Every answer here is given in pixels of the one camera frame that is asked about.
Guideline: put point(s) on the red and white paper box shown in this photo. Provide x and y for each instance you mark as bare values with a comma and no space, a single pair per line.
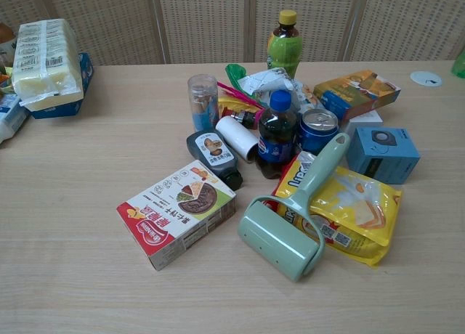
181,207

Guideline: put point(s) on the blue speaker box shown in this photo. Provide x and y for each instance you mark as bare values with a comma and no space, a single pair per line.
381,156

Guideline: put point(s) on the blue tissue box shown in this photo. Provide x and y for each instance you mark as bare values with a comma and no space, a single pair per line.
85,72

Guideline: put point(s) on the dark sauce squeeze bottle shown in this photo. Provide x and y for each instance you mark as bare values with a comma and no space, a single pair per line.
214,152

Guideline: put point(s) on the white paper roll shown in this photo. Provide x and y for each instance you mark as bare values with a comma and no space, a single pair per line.
236,134

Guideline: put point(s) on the cola bottle blue cap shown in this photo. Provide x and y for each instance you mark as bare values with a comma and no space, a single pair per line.
274,138

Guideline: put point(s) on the colourful feather shuttlecock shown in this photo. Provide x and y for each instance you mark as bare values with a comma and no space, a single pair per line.
236,94

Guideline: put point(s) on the clear plastic tube container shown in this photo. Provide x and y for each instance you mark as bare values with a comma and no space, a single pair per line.
201,98

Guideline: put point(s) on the blue soda can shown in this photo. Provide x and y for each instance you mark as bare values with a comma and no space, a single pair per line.
314,134

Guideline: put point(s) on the crumpled white snack bag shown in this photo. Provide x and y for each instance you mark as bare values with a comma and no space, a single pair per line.
269,81

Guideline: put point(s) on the green lint roller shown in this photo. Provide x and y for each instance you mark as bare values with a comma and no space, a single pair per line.
279,236

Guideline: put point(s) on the green tea bottle yellow cap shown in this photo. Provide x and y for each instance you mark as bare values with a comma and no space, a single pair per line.
285,47

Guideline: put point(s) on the yellow Lipton tea bag pack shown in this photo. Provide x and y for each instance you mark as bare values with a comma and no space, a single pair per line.
359,210

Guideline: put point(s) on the woven folding screen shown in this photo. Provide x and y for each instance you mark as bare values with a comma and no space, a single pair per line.
203,22

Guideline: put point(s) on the pale yellow wrapped pack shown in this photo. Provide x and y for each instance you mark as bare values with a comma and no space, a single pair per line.
47,65

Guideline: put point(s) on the blue white tissue pack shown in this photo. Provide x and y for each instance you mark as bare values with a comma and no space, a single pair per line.
11,116

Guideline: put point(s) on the orange snack packet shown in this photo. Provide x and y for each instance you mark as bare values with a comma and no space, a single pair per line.
3,80

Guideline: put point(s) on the green soda bottle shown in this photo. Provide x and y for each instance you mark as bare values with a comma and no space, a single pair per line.
459,63

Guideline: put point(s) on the white cup with print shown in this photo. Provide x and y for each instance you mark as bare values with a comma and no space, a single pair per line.
5,43

